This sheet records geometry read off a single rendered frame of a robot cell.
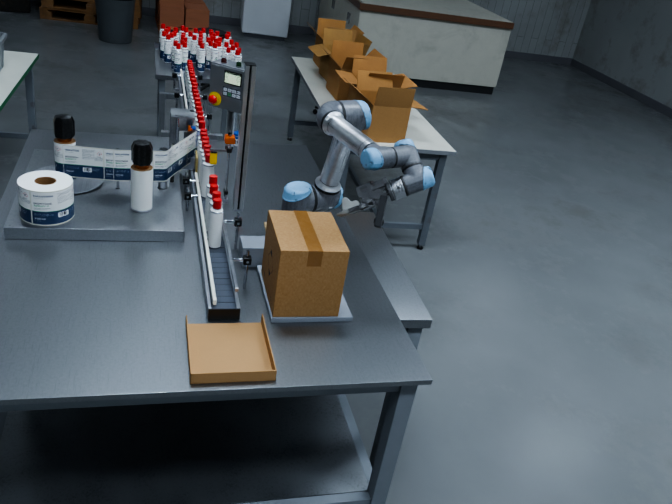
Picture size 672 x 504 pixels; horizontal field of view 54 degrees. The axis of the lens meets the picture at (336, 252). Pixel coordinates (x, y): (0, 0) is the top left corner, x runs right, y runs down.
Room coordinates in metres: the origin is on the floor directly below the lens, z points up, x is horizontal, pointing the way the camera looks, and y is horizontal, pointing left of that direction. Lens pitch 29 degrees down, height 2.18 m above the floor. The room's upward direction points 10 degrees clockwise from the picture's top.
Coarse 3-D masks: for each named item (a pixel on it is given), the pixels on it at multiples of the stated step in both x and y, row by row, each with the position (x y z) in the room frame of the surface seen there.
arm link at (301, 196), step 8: (288, 184) 2.56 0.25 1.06; (296, 184) 2.57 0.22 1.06; (304, 184) 2.58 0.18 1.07; (288, 192) 2.51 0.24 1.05; (296, 192) 2.50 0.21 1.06; (304, 192) 2.51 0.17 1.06; (312, 192) 2.56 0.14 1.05; (288, 200) 2.50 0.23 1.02; (296, 200) 2.49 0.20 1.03; (304, 200) 2.51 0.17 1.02; (312, 200) 2.54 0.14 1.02; (288, 208) 2.50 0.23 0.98; (296, 208) 2.50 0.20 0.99; (304, 208) 2.51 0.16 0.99; (312, 208) 2.54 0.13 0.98
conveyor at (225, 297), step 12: (204, 204) 2.60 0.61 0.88; (204, 216) 2.49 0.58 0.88; (204, 252) 2.20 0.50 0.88; (216, 252) 2.21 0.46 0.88; (216, 264) 2.12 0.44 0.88; (216, 276) 2.04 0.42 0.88; (228, 276) 2.05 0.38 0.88; (216, 288) 1.96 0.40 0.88; (228, 288) 1.97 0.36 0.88; (228, 300) 1.90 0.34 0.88
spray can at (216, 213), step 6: (216, 198) 2.26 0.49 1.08; (216, 204) 2.24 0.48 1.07; (210, 210) 2.24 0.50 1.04; (216, 210) 2.23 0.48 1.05; (222, 210) 2.25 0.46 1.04; (210, 216) 2.24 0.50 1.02; (216, 216) 2.23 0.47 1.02; (222, 216) 2.25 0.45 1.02; (210, 222) 2.23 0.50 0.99; (216, 222) 2.23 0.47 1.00; (222, 222) 2.25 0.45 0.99; (210, 228) 2.23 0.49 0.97; (216, 228) 2.23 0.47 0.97; (210, 234) 2.23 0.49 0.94; (216, 234) 2.23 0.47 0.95; (210, 240) 2.23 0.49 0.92; (216, 240) 2.23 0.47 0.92; (210, 246) 2.23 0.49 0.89; (216, 246) 2.23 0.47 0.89
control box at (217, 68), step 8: (216, 64) 2.73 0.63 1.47; (224, 64) 2.73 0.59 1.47; (232, 64) 2.75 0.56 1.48; (216, 72) 2.72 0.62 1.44; (240, 72) 2.69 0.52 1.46; (216, 80) 2.72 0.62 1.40; (216, 88) 2.72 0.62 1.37; (232, 88) 2.70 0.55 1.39; (240, 88) 2.69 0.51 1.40; (216, 96) 2.72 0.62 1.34; (224, 96) 2.71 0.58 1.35; (216, 104) 2.72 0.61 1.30; (224, 104) 2.71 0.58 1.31; (232, 104) 2.70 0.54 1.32; (240, 104) 2.69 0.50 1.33; (240, 112) 2.69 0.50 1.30
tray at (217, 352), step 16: (192, 336) 1.72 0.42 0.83; (208, 336) 1.74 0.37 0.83; (224, 336) 1.75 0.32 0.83; (240, 336) 1.77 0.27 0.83; (256, 336) 1.78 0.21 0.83; (192, 352) 1.64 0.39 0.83; (208, 352) 1.66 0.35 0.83; (224, 352) 1.67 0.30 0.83; (240, 352) 1.68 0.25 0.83; (256, 352) 1.70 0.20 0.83; (192, 368) 1.57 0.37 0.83; (208, 368) 1.58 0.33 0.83; (224, 368) 1.59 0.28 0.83; (240, 368) 1.61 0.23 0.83; (256, 368) 1.62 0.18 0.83; (272, 368) 1.62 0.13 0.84
